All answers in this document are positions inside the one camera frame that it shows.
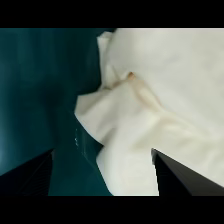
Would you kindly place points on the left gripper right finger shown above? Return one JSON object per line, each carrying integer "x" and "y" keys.
{"x": 180, "y": 180}

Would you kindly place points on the white garment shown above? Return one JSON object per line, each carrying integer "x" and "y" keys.
{"x": 166, "y": 100}

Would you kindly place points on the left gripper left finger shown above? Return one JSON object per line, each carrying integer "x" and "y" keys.
{"x": 29, "y": 179}

